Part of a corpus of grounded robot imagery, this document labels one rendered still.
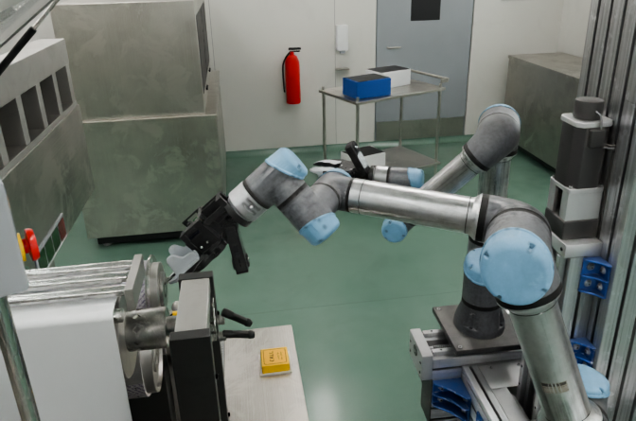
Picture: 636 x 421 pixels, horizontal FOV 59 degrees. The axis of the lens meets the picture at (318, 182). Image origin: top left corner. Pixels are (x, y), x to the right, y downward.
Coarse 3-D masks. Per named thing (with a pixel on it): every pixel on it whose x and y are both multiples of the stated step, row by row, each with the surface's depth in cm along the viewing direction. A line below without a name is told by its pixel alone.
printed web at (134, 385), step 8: (144, 264) 111; (144, 280) 108; (144, 288) 108; (144, 296) 107; (144, 304) 107; (136, 360) 98; (136, 368) 98; (136, 376) 99; (128, 384) 99; (136, 384) 99; (128, 392) 100; (136, 392) 100; (144, 392) 101
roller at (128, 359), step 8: (120, 296) 84; (120, 304) 84; (120, 328) 82; (120, 336) 82; (120, 344) 82; (120, 352) 81; (128, 352) 86; (136, 352) 92; (128, 360) 86; (128, 368) 85; (128, 376) 85
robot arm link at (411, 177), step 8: (392, 168) 175; (400, 168) 175; (408, 168) 174; (416, 168) 175; (392, 176) 174; (400, 176) 173; (408, 176) 172; (416, 176) 172; (400, 184) 174; (408, 184) 173; (416, 184) 172
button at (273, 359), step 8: (264, 352) 145; (272, 352) 145; (280, 352) 145; (264, 360) 142; (272, 360) 142; (280, 360) 142; (288, 360) 142; (264, 368) 140; (272, 368) 141; (280, 368) 141; (288, 368) 141
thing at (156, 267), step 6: (156, 264) 112; (150, 270) 110; (156, 270) 110; (162, 270) 116; (150, 276) 109; (156, 276) 109; (150, 282) 109; (156, 282) 109; (150, 288) 108; (156, 288) 108; (150, 294) 108; (156, 294) 108; (150, 300) 108; (156, 300) 108; (156, 306) 108
